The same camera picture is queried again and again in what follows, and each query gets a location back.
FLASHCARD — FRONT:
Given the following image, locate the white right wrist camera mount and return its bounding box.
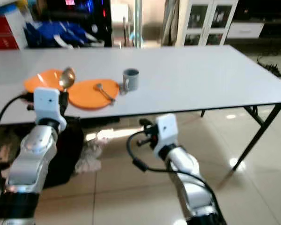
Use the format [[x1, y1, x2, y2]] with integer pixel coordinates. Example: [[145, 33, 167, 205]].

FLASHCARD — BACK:
[[154, 113, 179, 153]]

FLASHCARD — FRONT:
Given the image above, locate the white glass-door cabinet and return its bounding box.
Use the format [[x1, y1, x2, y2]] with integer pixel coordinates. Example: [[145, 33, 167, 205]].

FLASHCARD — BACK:
[[176, 0, 239, 46]]

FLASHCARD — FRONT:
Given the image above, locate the orange plastic bowl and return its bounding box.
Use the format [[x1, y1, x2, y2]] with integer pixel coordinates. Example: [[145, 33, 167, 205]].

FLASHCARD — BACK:
[[24, 69, 66, 93]]

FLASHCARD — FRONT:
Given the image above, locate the silver metal spoon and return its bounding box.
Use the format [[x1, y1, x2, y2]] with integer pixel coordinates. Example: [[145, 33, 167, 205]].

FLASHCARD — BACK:
[[95, 83, 117, 104]]

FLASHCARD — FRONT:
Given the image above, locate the red cardboard box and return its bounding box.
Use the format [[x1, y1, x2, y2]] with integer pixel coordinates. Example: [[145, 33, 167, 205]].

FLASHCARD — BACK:
[[0, 34, 28, 50], [0, 15, 25, 36]]

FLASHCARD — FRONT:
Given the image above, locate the black table leg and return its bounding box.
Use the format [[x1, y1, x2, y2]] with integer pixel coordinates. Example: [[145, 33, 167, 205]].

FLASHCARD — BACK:
[[229, 104, 281, 173]]

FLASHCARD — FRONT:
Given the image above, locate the white crumpled cloth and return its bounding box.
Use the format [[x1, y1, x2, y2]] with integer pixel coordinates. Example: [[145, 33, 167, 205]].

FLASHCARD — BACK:
[[82, 138, 104, 172]]

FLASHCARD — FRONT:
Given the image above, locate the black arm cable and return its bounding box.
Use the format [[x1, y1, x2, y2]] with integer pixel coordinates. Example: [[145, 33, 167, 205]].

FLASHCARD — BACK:
[[126, 130, 225, 225], [0, 92, 37, 221]]

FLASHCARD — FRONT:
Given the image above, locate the blue shopping bag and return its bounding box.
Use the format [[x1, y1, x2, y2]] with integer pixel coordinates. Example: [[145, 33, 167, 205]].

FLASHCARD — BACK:
[[24, 21, 106, 49]]

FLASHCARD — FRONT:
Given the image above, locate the black lit computer case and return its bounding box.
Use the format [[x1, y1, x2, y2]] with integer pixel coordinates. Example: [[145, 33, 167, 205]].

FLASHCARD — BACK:
[[40, 0, 113, 47]]

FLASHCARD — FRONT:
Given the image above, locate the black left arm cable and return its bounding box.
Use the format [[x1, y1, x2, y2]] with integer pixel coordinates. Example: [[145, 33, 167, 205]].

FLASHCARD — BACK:
[[0, 92, 37, 221]]

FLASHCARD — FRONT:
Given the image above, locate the grey mug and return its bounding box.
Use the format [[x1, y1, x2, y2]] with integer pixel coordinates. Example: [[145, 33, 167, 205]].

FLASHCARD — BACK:
[[122, 68, 140, 92]]

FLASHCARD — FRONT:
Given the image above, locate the grey curtain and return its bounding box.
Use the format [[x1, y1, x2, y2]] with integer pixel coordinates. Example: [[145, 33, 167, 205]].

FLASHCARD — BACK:
[[162, 0, 181, 45]]

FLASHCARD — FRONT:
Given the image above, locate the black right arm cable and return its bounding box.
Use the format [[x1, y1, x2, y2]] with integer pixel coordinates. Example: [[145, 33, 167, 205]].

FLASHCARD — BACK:
[[126, 130, 225, 225]]

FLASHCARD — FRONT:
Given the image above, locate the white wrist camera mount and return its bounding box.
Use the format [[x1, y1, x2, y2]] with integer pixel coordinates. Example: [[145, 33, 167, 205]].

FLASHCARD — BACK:
[[154, 113, 179, 153], [33, 87, 67, 133]]

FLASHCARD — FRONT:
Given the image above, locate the blue box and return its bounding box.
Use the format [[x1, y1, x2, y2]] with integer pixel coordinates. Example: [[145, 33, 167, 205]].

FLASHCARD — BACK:
[[0, 4, 26, 17]]

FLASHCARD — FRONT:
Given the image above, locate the orange plastic plate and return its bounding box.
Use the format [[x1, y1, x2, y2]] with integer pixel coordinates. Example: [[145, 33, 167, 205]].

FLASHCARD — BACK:
[[68, 78, 120, 110]]

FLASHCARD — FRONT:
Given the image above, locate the golden brown spoon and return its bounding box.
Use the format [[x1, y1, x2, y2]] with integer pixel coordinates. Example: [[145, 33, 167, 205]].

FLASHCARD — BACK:
[[59, 67, 76, 91]]

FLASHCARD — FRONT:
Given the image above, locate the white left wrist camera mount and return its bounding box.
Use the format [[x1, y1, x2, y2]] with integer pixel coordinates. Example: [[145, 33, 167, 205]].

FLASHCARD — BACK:
[[33, 87, 67, 133]]

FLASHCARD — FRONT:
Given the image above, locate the white drawer unit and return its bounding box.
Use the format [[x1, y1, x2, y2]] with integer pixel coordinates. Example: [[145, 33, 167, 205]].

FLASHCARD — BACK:
[[226, 21, 265, 39]]

